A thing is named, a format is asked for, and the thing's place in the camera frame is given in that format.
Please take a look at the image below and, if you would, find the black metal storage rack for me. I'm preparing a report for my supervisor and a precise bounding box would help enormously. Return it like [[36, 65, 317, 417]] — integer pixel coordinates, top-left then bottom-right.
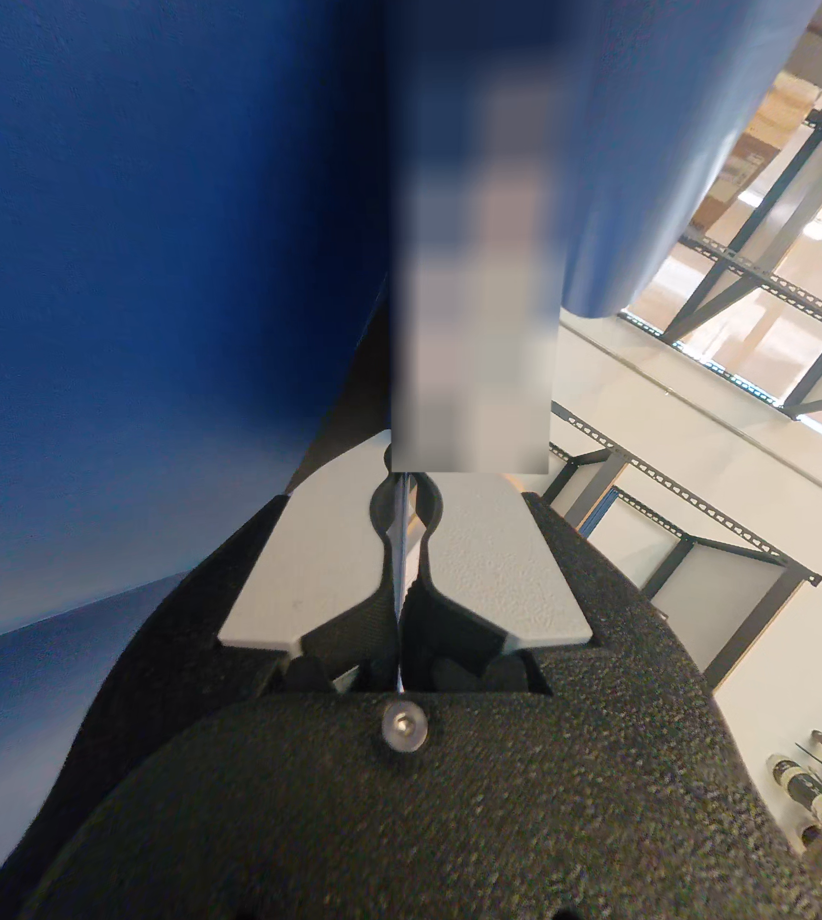
[[618, 93, 822, 455]]

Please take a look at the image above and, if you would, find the blue cardboard sheet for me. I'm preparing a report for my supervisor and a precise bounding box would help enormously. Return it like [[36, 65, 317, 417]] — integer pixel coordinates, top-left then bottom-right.
[[0, 0, 822, 920]]

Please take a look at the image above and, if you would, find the black rack with white panels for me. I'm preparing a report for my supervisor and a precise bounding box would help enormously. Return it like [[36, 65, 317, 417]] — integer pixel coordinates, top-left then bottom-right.
[[542, 401, 822, 692]]

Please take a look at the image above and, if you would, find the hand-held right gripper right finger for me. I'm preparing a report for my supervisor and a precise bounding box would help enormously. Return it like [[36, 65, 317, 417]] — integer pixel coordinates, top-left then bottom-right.
[[404, 473, 594, 656]]

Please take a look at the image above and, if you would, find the brown cardboard box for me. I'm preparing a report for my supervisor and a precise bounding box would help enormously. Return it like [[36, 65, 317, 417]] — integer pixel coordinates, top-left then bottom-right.
[[691, 90, 818, 232]]

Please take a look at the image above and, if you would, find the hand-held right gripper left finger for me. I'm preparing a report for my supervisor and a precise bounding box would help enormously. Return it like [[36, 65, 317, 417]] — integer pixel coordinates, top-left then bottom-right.
[[218, 430, 400, 657]]

